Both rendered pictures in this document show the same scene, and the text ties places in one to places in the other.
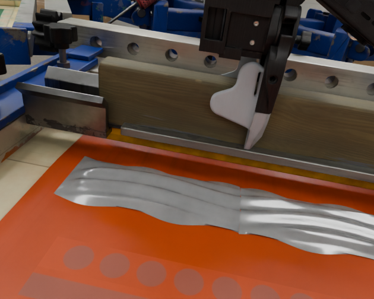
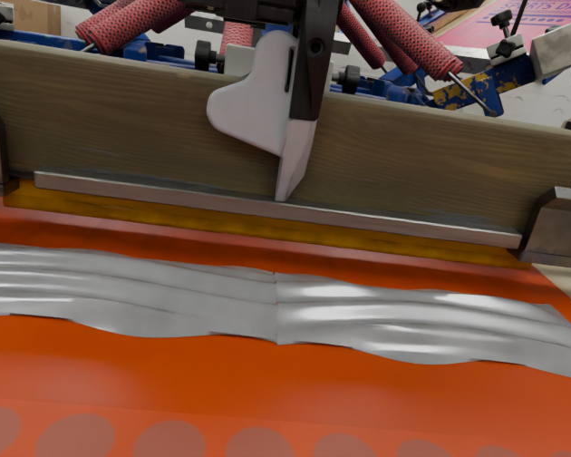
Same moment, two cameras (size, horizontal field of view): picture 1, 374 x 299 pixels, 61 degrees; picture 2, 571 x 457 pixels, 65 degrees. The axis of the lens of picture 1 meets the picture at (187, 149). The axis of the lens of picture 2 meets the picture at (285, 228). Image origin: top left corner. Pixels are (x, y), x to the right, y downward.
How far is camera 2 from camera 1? 10 cm
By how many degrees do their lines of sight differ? 14
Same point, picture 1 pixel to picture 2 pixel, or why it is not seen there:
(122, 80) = (33, 77)
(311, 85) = not seen: hidden behind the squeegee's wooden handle
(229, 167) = (251, 245)
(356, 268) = (499, 382)
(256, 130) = (295, 158)
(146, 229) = (76, 353)
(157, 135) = (110, 183)
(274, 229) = (343, 330)
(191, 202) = (179, 295)
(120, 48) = not seen: hidden behind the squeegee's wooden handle
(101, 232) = not seen: outside the picture
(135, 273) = (33, 445)
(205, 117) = (200, 146)
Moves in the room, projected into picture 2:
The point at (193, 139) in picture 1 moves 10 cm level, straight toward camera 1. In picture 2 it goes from (180, 189) to (156, 267)
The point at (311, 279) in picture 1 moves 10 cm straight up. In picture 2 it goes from (429, 411) to (513, 169)
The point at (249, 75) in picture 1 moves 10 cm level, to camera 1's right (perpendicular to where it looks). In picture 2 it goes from (274, 53) to (449, 82)
